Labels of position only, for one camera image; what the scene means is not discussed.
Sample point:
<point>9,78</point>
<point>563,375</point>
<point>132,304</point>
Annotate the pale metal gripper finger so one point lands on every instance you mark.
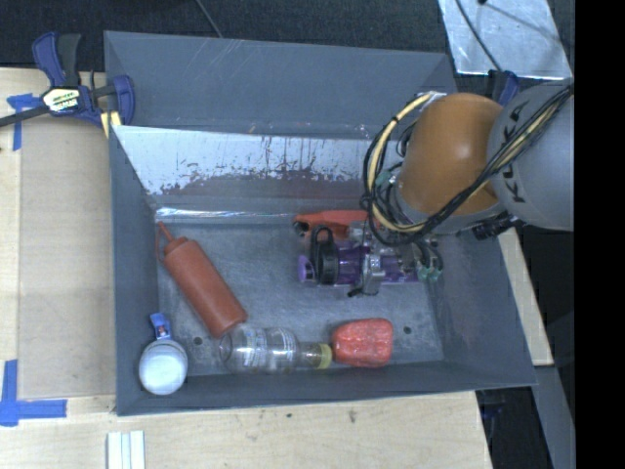
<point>358,233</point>
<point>374,274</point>

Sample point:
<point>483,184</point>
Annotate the purple bottle with black cap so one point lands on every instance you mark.
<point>324,257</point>

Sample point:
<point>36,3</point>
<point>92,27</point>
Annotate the orange plastic tool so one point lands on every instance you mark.
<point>332,218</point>

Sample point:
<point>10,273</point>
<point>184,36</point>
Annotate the red sponge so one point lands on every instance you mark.
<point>363,342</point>

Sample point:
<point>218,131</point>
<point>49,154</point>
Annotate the clear plastic bottle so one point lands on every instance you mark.
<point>263,350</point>

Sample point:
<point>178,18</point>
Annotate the red-brown squeeze bottle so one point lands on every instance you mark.
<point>202,284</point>

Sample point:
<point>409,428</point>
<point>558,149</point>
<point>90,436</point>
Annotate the grey metal bin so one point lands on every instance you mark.
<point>273,91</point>

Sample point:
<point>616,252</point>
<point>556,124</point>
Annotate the white spray bottle blue nozzle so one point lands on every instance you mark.
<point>162,367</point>

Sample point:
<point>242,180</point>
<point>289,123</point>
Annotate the pale wood board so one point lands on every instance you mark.
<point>63,262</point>

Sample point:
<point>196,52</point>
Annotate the black cylinder on white bracket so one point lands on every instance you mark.
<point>490,229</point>

